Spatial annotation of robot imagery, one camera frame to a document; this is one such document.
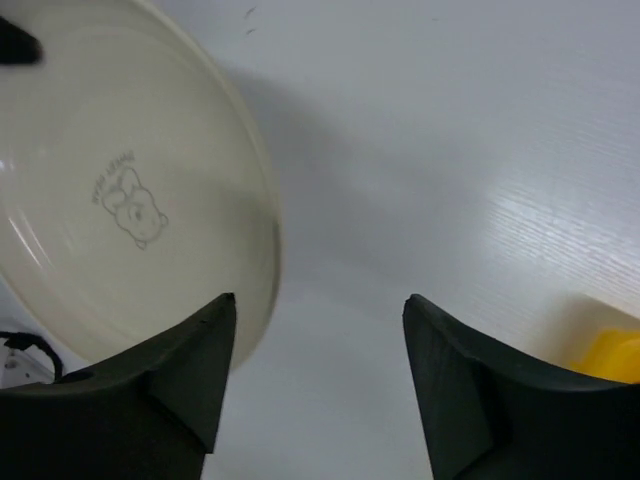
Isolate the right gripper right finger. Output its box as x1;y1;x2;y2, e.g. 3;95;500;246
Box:
402;294;639;479

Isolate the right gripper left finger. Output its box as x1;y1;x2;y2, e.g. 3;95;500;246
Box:
1;293;236;479

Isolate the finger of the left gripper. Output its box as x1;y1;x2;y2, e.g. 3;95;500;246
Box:
0;17;44;66

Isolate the cream plastic plate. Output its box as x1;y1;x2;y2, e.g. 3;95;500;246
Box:
1;1;282;366

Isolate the yellow plastic bin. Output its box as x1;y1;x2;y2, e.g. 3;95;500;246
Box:
567;298;639;384

